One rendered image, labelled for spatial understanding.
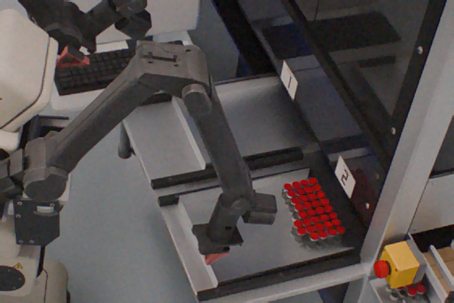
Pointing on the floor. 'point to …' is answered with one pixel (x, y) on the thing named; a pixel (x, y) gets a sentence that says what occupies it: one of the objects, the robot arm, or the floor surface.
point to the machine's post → (412, 155)
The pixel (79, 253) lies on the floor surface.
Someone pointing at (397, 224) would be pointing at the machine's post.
